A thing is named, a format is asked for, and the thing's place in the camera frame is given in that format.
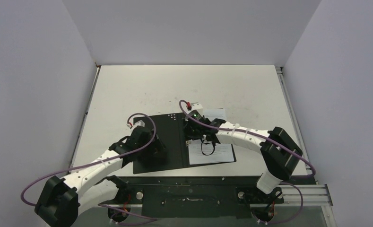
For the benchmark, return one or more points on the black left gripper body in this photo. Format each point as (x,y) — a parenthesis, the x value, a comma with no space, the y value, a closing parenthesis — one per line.
(150,149)

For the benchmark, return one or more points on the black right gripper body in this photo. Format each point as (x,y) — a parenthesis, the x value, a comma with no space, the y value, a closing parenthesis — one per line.
(193,131)

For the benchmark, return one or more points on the white paper sheet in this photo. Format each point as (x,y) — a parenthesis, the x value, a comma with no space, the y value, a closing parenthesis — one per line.
(201,153)

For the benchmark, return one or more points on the white folder with black inside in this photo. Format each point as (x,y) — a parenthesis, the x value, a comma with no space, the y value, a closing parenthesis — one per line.
(170,131)

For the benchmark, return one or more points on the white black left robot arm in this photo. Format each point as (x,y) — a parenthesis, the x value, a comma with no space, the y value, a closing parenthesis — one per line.
(79,178)

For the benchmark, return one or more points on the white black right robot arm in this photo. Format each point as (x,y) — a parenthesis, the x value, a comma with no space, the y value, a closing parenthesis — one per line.
(279,151)

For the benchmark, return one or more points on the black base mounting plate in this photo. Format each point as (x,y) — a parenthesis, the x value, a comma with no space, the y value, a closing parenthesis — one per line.
(198,197)

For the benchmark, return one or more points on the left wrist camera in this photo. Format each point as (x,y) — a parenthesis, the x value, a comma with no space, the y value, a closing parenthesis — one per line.
(139,124)

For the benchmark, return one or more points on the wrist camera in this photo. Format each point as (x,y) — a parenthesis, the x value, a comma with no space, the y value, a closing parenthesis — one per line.
(196,107)
(139,124)

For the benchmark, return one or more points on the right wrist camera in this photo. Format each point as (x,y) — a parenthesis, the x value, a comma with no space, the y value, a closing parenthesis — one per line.
(196,107)

